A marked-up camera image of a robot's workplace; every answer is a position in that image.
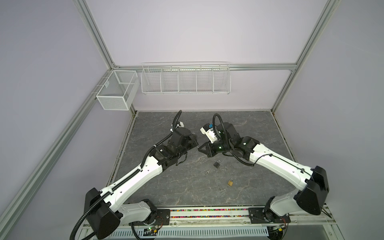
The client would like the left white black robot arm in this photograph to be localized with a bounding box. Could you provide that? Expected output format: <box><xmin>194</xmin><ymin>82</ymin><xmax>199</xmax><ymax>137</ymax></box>
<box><xmin>70</xmin><ymin>111</ymin><xmax>198</xmax><ymax>240</ymax></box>

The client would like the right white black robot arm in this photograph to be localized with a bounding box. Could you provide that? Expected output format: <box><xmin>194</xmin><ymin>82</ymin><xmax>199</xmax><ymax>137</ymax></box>
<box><xmin>198</xmin><ymin>114</ymin><xmax>330</xmax><ymax>223</ymax></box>

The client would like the dark grey padlock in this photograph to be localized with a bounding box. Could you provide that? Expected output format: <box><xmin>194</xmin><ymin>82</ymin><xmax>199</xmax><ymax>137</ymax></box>
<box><xmin>214</xmin><ymin>161</ymin><xmax>221</xmax><ymax>169</ymax></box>

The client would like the white mesh box basket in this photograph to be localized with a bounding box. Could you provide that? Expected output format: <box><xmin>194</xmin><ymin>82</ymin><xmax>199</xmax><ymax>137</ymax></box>
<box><xmin>96</xmin><ymin>70</ymin><xmax>140</xmax><ymax>111</ymax></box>

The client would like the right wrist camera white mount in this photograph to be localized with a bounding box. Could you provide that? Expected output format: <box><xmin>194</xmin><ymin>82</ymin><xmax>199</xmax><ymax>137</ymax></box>
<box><xmin>200</xmin><ymin>123</ymin><xmax>218</xmax><ymax>144</ymax></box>

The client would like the white wire shelf basket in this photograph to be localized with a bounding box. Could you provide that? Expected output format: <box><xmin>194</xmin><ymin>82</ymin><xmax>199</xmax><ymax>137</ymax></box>
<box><xmin>141</xmin><ymin>62</ymin><xmax>232</xmax><ymax>95</ymax></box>

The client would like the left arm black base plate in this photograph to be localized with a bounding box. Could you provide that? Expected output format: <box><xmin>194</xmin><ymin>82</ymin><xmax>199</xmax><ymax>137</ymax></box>
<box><xmin>133</xmin><ymin>209</ymin><xmax>171</xmax><ymax>226</ymax></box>

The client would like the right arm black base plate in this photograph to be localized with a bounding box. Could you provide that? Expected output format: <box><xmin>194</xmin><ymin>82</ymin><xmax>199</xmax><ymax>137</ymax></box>
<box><xmin>248</xmin><ymin>207</ymin><xmax>291</xmax><ymax>224</ymax></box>

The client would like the white vented cable duct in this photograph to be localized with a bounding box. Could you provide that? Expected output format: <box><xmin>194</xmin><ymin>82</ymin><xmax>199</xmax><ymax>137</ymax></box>
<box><xmin>110</xmin><ymin>226</ymin><xmax>269</xmax><ymax>240</ymax></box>

